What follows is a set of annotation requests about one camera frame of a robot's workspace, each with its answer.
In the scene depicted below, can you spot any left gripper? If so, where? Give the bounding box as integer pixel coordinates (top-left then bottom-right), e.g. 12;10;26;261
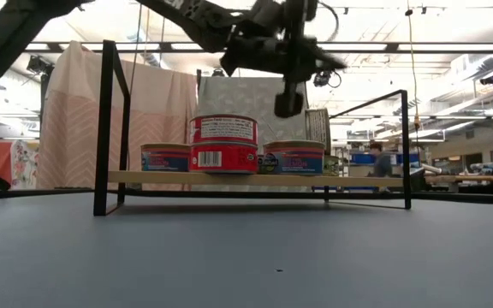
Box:
220;0;347;120

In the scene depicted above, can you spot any red label can gold lid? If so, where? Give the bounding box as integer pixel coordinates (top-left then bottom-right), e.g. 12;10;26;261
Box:
262;139;326;176

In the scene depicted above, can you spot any red label can silver lid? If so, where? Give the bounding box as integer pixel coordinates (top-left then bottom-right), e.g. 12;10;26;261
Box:
188;143;259;175
188;114;259;146

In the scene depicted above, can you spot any Wild Planet can gold lid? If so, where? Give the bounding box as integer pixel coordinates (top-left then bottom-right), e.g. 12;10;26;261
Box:
140;142;191;173

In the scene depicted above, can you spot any small black mounted device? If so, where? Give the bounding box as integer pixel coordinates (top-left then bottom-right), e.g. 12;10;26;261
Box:
313;70;342;90
26;54;55;77

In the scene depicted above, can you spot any grey-green leaf print cloth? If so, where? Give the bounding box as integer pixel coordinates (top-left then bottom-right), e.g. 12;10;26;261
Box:
191;75;314;193

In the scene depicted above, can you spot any person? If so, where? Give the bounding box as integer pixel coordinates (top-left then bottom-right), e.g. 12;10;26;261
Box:
368;142;395;179

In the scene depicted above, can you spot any pink chevron cloth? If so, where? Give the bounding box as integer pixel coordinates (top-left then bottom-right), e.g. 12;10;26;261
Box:
36;40;199;192

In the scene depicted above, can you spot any long wooden workbench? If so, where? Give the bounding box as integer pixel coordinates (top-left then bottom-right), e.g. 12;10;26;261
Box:
421;174;493;185

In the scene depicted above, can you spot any white floral cloth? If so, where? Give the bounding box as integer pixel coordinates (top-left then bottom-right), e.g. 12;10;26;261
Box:
9;139;41;191

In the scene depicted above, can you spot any thin hanging cable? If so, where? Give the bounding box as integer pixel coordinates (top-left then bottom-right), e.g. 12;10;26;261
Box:
404;0;421;129

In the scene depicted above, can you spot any wooden shelf black metal frame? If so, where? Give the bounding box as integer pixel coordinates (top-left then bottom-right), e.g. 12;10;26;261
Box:
92;39;413;217

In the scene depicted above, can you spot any black aluminium table frame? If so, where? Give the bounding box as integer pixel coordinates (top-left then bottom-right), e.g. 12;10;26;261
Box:
0;164;493;204

